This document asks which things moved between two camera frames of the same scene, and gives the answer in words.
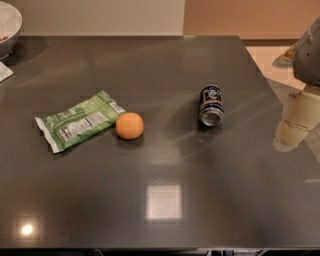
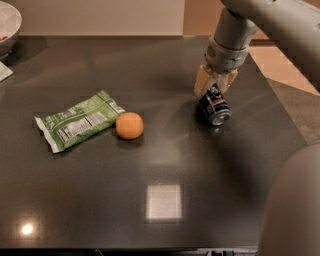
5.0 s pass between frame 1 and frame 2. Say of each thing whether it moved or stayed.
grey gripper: moved
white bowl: stayed
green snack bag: stayed
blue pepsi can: moved
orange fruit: stayed
